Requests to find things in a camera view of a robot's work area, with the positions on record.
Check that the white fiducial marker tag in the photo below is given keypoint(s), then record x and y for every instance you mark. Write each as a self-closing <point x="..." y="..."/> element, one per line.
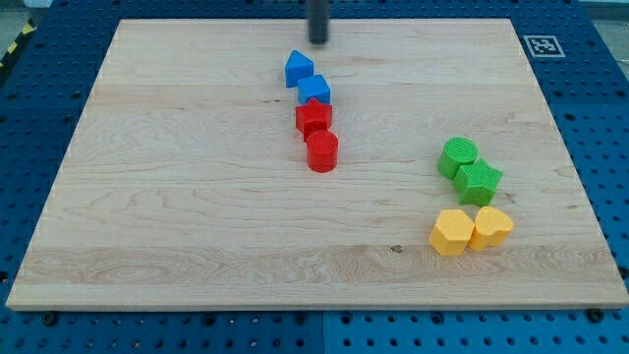
<point x="543" y="46"/>

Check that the red cylinder block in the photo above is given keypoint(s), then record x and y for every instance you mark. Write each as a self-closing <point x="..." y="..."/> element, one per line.
<point x="322" y="151"/>

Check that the yellow heart block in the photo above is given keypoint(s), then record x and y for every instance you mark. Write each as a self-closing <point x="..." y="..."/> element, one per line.
<point x="492" y="226"/>

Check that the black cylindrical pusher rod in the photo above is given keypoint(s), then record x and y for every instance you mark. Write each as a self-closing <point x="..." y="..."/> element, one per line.
<point x="317" y="14"/>

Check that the red star block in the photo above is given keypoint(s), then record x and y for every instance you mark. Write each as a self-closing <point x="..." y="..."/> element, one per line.
<point x="313" y="116"/>

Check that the green cylinder block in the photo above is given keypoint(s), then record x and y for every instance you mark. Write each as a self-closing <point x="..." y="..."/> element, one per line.
<point x="456" y="152"/>

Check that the blue triangle block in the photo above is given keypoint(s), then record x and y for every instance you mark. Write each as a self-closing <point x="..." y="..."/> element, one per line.
<point x="298" y="66"/>

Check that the light wooden board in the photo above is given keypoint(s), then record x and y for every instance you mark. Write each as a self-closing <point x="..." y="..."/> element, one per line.
<point x="186" y="186"/>

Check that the green star block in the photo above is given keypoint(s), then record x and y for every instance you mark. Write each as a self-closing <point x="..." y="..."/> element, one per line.
<point x="476" y="183"/>

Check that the blue cube block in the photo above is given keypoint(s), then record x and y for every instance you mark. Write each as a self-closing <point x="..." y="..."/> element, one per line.
<point x="314" y="87"/>

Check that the yellow pentagon block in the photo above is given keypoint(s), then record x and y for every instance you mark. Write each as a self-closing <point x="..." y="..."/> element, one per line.
<point x="451" y="232"/>

